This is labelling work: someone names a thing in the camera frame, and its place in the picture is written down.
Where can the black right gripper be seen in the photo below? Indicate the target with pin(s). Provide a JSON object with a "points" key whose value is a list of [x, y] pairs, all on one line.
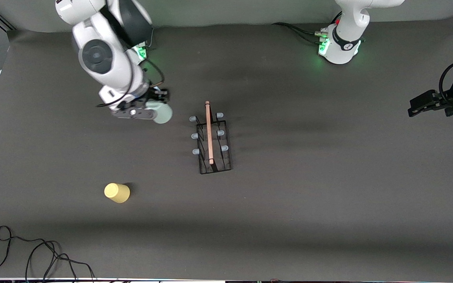
{"points": [[156, 95]]}

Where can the pale green plastic cup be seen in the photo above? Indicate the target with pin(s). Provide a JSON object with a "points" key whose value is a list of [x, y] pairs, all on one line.
{"points": [[163, 113]]}

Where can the yellow plastic cup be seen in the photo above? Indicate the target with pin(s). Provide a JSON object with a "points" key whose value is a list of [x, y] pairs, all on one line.
{"points": [[117, 192]]}

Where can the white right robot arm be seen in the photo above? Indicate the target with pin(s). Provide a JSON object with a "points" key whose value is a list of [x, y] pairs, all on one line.
{"points": [[104, 59]]}

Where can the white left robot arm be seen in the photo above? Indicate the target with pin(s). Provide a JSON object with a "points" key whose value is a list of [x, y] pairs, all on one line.
{"points": [[348, 23]]}

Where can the dark grey table mat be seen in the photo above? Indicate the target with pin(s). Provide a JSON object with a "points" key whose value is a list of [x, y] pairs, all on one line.
{"points": [[328, 196]]}

